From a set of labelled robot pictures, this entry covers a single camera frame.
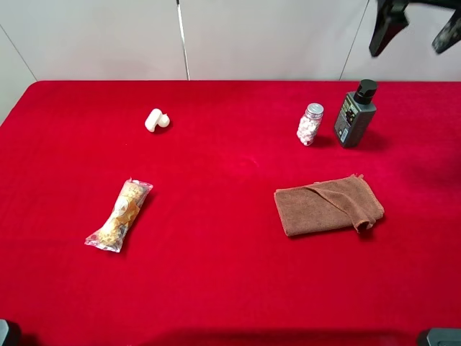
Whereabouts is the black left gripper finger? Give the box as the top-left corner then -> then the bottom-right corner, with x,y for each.
369,0 -> 409,57

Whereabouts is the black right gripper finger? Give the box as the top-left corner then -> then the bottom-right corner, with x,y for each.
431,9 -> 461,54

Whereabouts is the dark green pump bottle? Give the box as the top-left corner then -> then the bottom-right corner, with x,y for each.
334,79 -> 377,148

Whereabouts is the glass jar of white candies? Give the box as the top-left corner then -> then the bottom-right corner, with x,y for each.
296,103 -> 324,146

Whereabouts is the folded brown towel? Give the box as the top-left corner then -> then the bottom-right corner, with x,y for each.
274,174 -> 385,236

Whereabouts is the white plastic fitting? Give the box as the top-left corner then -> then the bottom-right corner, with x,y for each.
145,108 -> 170,133

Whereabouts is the black base right corner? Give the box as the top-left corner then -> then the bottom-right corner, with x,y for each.
416,328 -> 461,346

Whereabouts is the black base corner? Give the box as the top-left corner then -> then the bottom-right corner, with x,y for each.
0,319 -> 22,346
416,328 -> 461,346

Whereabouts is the red tablecloth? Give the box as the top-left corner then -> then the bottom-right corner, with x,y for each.
1,81 -> 460,345

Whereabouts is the packaged bread snack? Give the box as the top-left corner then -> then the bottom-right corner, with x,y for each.
84,179 -> 153,253

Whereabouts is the black base left corner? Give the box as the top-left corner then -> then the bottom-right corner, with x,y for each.
0,319 -> 22,346

